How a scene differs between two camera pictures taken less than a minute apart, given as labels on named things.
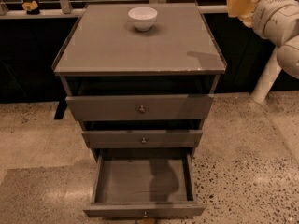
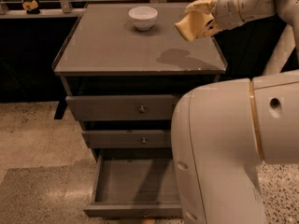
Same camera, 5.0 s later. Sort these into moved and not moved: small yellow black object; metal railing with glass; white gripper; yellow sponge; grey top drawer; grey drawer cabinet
Moved: yellow sponge; white gripper
Not moved: grey top drawer; grey drawer cabinet; small yellow black object; metal railing with glass
